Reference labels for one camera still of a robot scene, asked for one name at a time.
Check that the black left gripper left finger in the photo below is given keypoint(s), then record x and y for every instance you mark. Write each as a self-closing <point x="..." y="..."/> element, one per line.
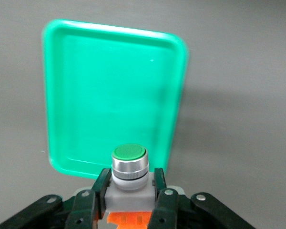
<point x="82" y="210"/>

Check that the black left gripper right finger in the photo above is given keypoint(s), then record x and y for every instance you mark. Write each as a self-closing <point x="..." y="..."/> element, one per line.
<point x="165" y="210"/>

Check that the green pushbutton with orange base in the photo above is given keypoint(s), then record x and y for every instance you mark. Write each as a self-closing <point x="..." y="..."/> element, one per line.
<point x="129" y="167"/>

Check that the green plastic tray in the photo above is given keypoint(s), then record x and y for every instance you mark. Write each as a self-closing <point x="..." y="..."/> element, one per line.
<point x="109" y="95"/>

